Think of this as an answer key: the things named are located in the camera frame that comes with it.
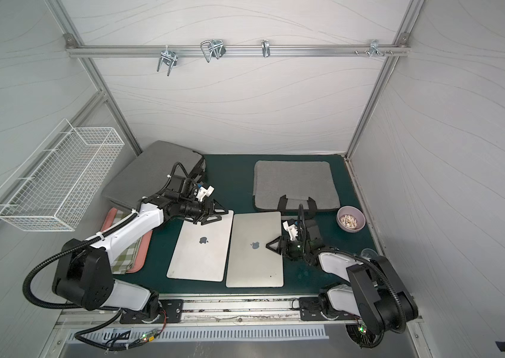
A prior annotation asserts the grey laptop sleeve front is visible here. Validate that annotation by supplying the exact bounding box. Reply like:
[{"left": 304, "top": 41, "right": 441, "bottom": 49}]
[{"left": 102, "top": 141, "right": 206, "bottom": 210}]

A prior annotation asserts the grey laptop sleeve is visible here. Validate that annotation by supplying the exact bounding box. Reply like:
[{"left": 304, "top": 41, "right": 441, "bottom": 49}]
[
  {"left": 253, "top": 161, "right": 340, "bottom": 215},
  {"left": 102, "top": 141, "right": 206, "bottom": 210}
]

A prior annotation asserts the silver laptop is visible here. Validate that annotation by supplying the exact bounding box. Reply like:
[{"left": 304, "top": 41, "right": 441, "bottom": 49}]
[
  {"left": 226, "top": 212, "right": 284, "bottom": 288},
  {"left": 167, "top": 210, "right": 234, "bottom": 282}
]

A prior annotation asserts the grey laptop sleeve back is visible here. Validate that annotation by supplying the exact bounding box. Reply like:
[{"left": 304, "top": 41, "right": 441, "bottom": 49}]
[{"left": 253, "top": 161, "right": 340, "bottom": 215}]

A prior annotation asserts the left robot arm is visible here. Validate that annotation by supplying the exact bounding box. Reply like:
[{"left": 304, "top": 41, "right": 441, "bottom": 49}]
[{"left": 22, "top": 175, "right": 229, "bottom": 312}]

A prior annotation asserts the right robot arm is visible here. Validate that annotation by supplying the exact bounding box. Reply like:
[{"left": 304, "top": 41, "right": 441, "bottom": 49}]
[{"left": 265, "top": 219, "right": 419, "bottom": 336}]

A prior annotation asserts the green table mat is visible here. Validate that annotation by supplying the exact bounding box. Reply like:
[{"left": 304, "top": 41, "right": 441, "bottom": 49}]
[{"left": 121, "top": 155, "right": 376, "bottom": 295}]

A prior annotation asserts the pink bowl with snacks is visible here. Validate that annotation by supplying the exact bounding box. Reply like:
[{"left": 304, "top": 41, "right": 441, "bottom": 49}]
[{"left": 336, "top": 206, "right": 367, "bottom": 233}]

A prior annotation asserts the clear plastic cup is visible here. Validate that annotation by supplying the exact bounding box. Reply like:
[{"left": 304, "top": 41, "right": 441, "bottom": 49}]
[{"left": 360, "top": 249, "right": 379, "bottom": 260}]

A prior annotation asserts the metal hook clamp left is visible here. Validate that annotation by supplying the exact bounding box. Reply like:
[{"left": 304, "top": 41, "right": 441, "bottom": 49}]
[{"left": 157, "top": 48, "right": 178, "bottom": 76}]

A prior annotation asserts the metal hook clamp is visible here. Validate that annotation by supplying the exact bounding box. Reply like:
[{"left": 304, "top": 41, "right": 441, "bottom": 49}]
[
  {"left": 157, "top": 48, "right": 178, "bottom": 76},
  {"left": 354, "top": 40, "right": 393, "bottom": 58},
  {"left": 200, "top": 39, "right": 226, "bottom": 63}
]

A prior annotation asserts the metal hook clamp middle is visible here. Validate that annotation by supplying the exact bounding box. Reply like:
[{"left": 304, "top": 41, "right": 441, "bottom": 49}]
[{"left": 200, "top": 39, "right": 226, "bottom": 63}]

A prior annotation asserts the metal hook small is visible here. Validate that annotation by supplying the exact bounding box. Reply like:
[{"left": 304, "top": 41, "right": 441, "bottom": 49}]
[{"left": 261, "top": 40, "right": 270, "bottom": 58}]

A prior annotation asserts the aluminium crossbar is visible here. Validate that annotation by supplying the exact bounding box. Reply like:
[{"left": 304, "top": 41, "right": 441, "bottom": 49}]
[{"left": 66, "top": 43, "right": 411, "bottom": 58}]

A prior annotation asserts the metal hook clamp right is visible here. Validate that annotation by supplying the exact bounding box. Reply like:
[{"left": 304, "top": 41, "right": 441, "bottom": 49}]
[{"left": 354, "top": 40, "right": 393, "bottom": 58}]

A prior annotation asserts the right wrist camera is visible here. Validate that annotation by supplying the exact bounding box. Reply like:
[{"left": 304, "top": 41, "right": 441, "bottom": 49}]
[{"left": 282, "top": 219, "right": 299, "bottom": 241}]

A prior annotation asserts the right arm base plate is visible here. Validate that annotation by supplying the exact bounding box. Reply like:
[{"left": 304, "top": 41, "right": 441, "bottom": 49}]
[{"left": 296, "top": 295, "right": 358, "bottom": 322}]

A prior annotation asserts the aluminium front rail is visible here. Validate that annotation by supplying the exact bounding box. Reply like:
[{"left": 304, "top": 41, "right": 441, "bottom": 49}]
[{"left": 53, "top": 294, "right": 363, "bottom": 330}]

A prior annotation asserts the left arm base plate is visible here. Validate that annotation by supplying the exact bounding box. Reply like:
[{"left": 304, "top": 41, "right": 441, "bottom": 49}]
[{"left": 119, "top": 299, "right": 184, "bottom": 325}]

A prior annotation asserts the white wire basket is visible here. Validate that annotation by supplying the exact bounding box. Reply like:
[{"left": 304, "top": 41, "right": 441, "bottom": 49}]
[{"left": 0, "top": 119, "right": 124, "bottom": 232}]

